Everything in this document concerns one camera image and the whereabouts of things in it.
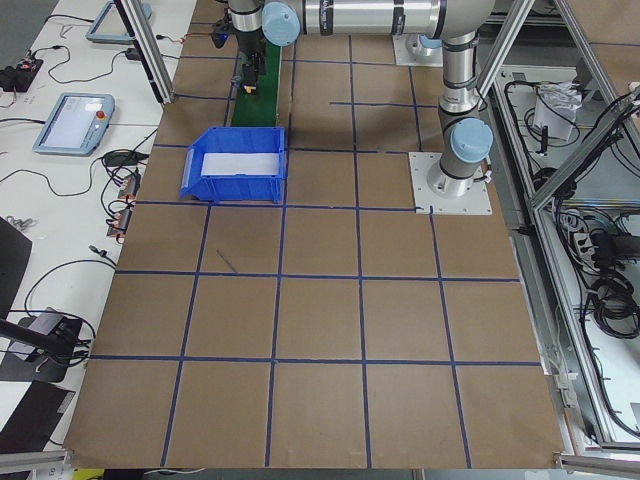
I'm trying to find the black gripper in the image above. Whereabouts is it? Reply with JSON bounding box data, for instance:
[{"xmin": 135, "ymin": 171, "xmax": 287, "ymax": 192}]
[{"xmin": 236, "ymin": 30, "xmax": 265, "ymax": 88}]

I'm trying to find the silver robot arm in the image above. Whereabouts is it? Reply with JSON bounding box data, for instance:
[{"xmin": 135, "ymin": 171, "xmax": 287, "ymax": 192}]
[{"xmin": 211, "ymin": 1, "xmax": 494, "ymax": 182}]

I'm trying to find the green conveyor belt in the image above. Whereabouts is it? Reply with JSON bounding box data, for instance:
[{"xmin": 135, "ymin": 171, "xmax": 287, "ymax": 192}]
[{"xmin": 231, "ymin": 43, "xmax": 281, "ymax": 127}]

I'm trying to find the white foam pad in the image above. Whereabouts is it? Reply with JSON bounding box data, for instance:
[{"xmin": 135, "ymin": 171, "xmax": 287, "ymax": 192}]
[{"xmin": 201, "ymin": 153, "xmax": 280, "ymax": 176}]

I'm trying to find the blue source bin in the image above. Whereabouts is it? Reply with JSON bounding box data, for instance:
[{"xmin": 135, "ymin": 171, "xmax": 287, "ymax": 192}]
[{"xmin": 180, "ymin": 127, "xmax": 286, "ymax": 203}]

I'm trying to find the far teach pendant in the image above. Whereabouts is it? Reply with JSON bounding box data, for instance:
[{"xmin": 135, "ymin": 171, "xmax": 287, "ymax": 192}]
[{"xmin": 85, "ymin": 1, "xmax": 132, "ymax": 45}]

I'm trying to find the teach pendant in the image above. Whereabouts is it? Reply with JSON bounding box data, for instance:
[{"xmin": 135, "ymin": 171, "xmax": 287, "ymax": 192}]
[
  {"xmin": 33, "ymin": 92, "xmax": 115, "ymax": 157},
  {"xmin": 85, "ymin": 1, "xmax": 132, "ymax": 45}
]

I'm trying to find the near teach pendant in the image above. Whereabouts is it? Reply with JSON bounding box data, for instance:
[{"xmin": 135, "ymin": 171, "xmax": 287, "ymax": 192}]
[{"xmin": 33, "ymin": 92, "xmax": 115, "ymax": 157}]

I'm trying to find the white paper bag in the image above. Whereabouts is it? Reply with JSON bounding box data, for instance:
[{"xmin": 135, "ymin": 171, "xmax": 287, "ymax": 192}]
[{"xmin": 533, "ymin": 81, "xmax": 582, "ymax": 141}]

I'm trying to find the black monitor stand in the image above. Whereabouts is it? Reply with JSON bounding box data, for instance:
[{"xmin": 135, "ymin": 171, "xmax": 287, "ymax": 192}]
[{"xmin": 1, "ymin": 309, "xmax": 83, "ymax": 383}]

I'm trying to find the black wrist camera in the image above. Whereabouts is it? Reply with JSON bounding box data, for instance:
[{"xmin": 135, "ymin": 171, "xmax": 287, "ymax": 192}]
[{"xmin": 211, "ymin": 20, "xmax": 232, "ymax": 49}]

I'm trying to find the aluminium frame post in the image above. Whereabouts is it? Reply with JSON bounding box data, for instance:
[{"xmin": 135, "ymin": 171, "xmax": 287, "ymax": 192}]
[{"xmin": 114, "ymin": 0, "xmax": 174, "ymax": 105}]

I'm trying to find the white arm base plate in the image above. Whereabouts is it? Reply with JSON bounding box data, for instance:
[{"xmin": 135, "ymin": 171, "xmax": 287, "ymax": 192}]
[
  {"xmin": 408, "ymin": 152, "xmax": 492, "ymax": 216},
  {"xmin": 393, "ymin": 34, "xmax": 443, "ymax": 68}
]

